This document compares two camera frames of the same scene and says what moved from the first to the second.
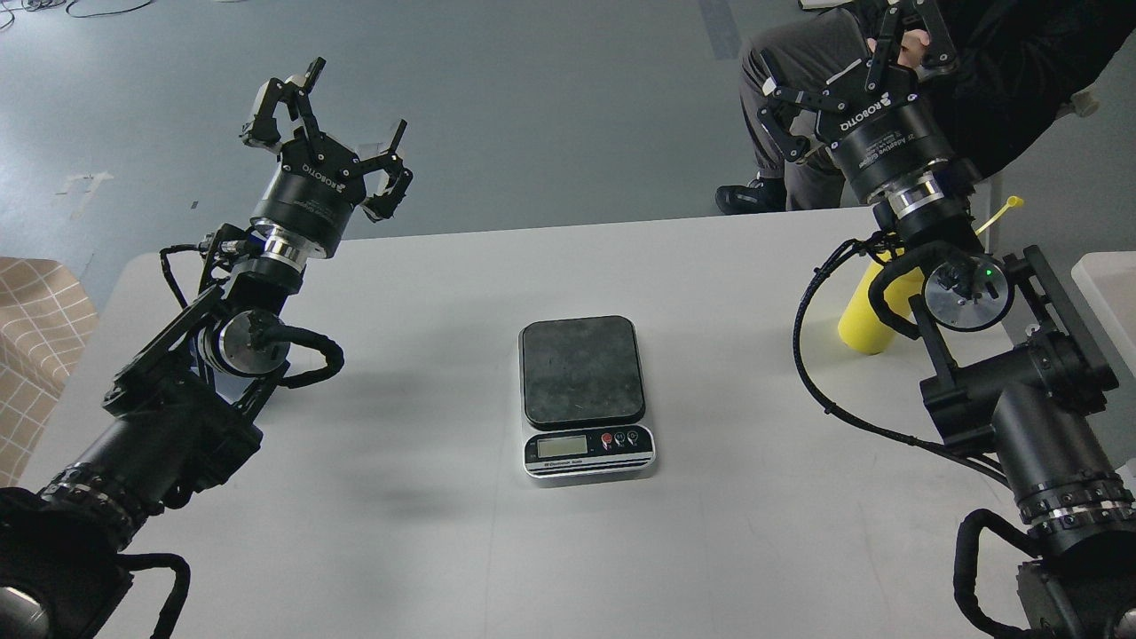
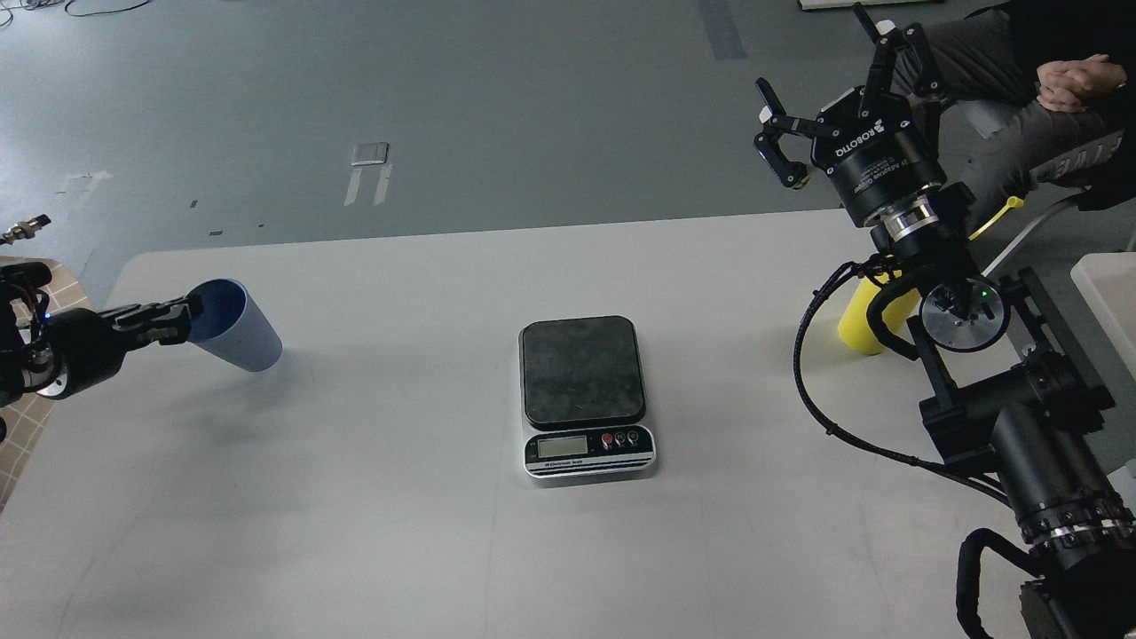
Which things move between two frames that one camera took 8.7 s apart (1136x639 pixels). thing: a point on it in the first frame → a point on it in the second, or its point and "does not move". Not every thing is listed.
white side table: [1109, 279] does not move
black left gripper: [307, 207] → [91, 345]
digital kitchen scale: [581, 398] does not move
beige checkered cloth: [46, 316] does not move
